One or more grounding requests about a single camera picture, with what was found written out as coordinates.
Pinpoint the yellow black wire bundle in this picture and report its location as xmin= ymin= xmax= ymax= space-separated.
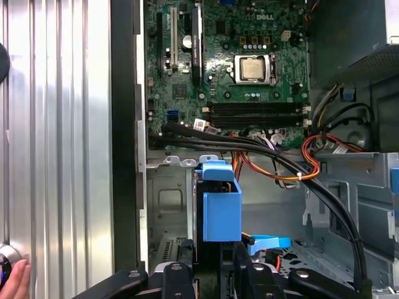
xmin=311 ymin=82 xmax=344 ymax=138

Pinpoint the CPU socket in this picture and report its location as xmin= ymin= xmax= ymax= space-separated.
xmin=232 ymin=52 xmax=280 ymax=87

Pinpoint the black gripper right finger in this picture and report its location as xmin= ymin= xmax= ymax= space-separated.
xmin=235 ymin=240 xmax=361 ymax=299

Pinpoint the orange wire bundle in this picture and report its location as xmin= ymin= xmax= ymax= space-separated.
xmin=232 ymin=133 xmax=372 ymax=187

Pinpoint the black expansion slot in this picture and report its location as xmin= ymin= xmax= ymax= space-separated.
xmin=155 ymin=12 xmax=165 ymax=71

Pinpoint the orange wire black plug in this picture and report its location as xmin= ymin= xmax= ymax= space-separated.
xmin=243 ymin=233 xmax=299 ymax=273

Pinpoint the black PC case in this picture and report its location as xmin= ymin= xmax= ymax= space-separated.
xmin=110 ymin=0 xmax=399 ymax=299

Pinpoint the person hand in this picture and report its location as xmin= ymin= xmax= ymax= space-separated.
xmin=0 ymin=260 xmax=32 ymax=299

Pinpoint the silver CPU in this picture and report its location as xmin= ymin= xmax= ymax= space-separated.
xmin=239 ymin=57 xmax=271 ymax=81

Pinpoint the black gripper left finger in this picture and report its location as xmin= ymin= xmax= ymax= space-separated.
xmin=73 ymin=238 xmax=200 ymax=299

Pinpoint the black round knob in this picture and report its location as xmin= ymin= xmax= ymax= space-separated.
xmin=0 ymin=42 xmax=11 ymax=85

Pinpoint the round black tool blue ring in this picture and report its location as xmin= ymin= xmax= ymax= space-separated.
xmin=0 ymin=244 xmax=24 ymax=283

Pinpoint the thick black cable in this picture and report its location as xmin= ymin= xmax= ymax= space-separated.
xmin=161 ymin=120 xmax=367 ymax=293
xmin=148 ymin=133 xmax=367 ymax=293

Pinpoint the white expansion slot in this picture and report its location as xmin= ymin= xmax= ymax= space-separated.
xmin=169 ymin=6 xmax=179 ymax=68

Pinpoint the green motherboard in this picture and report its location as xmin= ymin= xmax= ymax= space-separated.
xmin=143 ymin=0 xmax=311 ymax=150

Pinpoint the black RAM slot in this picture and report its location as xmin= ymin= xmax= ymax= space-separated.
xmin=208 ymin=115 xmax=312 ymax=129
xmin=202 ymin=102 xmax=312 ymax=116

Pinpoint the blue drive latch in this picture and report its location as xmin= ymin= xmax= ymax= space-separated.
xmin=388 ymin=166 xmax=399 ymax=244

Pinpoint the hard disk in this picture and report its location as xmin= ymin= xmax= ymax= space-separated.
xmin=191 ymin=162 xmax=243 ymax=299

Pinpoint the metal disk bay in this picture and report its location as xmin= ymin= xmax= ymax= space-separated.
xmin=143 ymin=154 xmax=308 ymax=281

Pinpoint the grey power supply unit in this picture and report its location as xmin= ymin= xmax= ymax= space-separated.
xmin=307 ymin=0 xmax=399 ymax=91

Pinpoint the blue wire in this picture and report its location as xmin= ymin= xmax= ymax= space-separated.
xmin=249 ymin=234 xmax=292 ymax=255

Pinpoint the black graphics card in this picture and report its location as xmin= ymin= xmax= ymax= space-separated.
xmin=190 ymin=6 xmax=205 ymax=88

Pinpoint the metal drive cage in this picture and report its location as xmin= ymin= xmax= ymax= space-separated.
xmin=304 ymin=151 xmax=399 ymax=281

